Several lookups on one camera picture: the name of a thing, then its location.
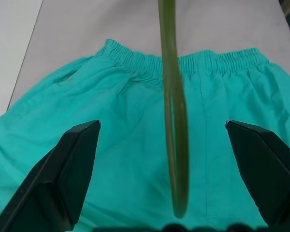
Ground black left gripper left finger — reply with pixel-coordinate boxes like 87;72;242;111
0;119;102;232

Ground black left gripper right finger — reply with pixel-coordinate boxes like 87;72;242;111
225;119;290;228

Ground green cable loop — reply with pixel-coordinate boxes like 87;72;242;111
158;0;189;219

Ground teal shorts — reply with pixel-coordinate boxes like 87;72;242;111
0;38;290;232

